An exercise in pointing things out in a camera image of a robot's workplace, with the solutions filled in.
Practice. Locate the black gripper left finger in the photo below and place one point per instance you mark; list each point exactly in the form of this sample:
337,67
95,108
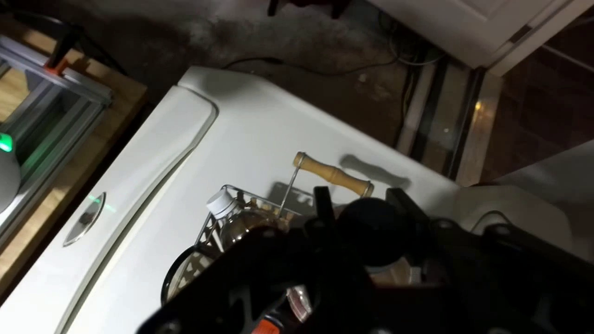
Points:
279,265

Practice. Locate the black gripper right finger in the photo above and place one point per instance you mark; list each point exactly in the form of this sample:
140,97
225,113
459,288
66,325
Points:
495,284

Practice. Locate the white capped glass bottle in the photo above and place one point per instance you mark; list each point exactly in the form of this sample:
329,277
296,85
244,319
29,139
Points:
222,202

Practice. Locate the dark round strainer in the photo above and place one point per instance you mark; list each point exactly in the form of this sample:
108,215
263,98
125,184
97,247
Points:
186,275

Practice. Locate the white washing machine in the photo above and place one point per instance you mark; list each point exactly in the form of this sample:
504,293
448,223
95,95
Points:
248,123

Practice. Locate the wooden platform board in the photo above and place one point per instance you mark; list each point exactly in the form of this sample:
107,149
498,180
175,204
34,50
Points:
121,117

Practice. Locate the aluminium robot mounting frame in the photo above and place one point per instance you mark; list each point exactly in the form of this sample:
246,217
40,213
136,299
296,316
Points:
56,123

